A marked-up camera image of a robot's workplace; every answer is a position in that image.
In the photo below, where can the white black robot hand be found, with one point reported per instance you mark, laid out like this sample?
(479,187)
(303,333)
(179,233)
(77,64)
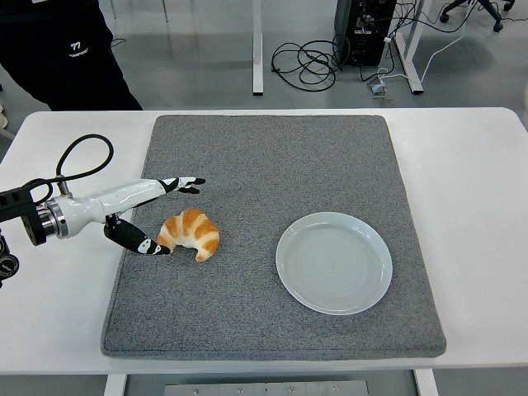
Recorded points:
(82,208)

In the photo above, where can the black computer tower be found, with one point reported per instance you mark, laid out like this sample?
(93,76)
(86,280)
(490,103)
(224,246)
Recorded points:
(363,41)

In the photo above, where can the silver floor socket box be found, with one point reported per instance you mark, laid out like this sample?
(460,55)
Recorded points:
(377,88)

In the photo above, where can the grey fabric mat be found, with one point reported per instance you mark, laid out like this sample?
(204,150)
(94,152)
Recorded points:
(247,165)

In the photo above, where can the grey metal plate with screws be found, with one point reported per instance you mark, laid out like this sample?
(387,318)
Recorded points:
(264,388)

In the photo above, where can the black office chair base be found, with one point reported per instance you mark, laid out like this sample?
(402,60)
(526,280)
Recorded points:
(493,10)

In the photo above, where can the pale blue round plate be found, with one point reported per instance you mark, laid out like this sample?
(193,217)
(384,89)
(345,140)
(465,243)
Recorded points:
(334,264)

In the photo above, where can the white desk leg with foot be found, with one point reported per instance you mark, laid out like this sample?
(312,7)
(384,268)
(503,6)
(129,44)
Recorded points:
(257,49)

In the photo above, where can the white table leg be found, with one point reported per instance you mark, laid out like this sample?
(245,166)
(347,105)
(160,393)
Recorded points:
(114,385)
(427,383)

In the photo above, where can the white slanted desk leg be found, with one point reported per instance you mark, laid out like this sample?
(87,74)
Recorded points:
(412,62)

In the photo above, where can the person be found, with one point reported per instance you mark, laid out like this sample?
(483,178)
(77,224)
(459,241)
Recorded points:
(62,41)

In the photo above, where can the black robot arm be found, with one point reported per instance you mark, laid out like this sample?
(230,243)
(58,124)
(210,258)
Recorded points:
(16,202)

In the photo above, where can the golden croissant bread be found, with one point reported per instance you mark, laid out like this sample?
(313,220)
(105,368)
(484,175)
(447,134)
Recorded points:
(194,231)

